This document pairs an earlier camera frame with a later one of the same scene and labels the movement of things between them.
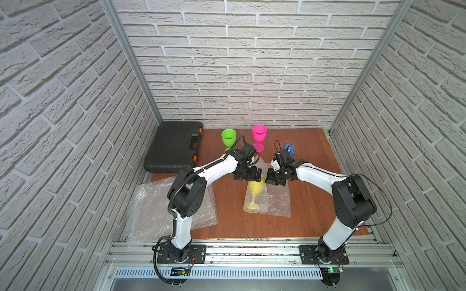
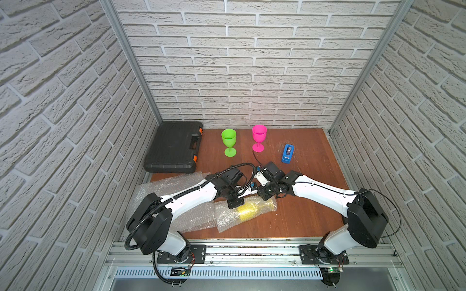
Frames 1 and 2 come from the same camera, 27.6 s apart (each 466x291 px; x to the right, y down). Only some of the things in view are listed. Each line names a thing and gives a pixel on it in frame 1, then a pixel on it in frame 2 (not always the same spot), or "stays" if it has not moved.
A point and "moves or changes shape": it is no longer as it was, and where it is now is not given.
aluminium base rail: x=368 y=261 stays
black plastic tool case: x=174 y=147 stays
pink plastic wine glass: x=259 y=133 stays
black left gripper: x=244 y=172 → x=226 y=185
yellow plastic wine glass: x=255 y=188 moves or changes shape
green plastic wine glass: x=229 y=137 stays
